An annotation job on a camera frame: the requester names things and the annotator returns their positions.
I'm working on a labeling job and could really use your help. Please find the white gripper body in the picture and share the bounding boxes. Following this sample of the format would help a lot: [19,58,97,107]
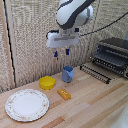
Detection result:
[45,29,81,50]

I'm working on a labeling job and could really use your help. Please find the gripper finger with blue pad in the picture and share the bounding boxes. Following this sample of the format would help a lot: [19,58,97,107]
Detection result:
[65,48,71,56]
[53,48,59,58]

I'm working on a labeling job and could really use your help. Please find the blue cup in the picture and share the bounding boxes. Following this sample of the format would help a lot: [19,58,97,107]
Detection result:
[62,65,75,84]

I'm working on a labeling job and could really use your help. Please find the yellow bowl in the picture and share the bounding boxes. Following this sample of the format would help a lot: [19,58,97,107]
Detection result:
[38,75,57,91]

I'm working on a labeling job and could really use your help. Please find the black toaster oven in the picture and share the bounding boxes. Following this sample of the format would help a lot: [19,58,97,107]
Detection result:
[91,37,128,80]

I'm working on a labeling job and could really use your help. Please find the white patterned plate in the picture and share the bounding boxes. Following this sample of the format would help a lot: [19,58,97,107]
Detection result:
[4,88,51,123]

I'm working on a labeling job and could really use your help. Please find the black wire oven rack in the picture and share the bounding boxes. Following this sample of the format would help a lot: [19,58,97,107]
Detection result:
[79,63,112,85]

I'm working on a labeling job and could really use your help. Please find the black cable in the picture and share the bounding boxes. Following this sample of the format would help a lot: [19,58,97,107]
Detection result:
[79,12,128,37]

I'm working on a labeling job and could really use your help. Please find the wooden vertical post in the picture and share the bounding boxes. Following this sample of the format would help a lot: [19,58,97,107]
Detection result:
[0,0,16,90]

